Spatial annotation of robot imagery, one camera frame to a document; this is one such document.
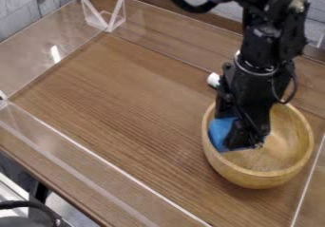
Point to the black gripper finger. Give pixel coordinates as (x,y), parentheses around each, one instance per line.
(243,135)
(224,106)

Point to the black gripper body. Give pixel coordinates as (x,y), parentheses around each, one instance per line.
(258,86)

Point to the blue foam block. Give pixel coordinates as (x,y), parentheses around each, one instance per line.
(218,131)

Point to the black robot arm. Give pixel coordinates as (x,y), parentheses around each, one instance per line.
(273,28)

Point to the brown wooden bowl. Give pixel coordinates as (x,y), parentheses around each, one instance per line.
(271,166)

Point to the white green glue stick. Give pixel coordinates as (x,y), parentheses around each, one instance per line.
(212,80)

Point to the clear acrylic front barrier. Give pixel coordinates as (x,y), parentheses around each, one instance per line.
(104,191)

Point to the clear acrylic corner bracket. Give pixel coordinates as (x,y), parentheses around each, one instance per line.
(101,19)

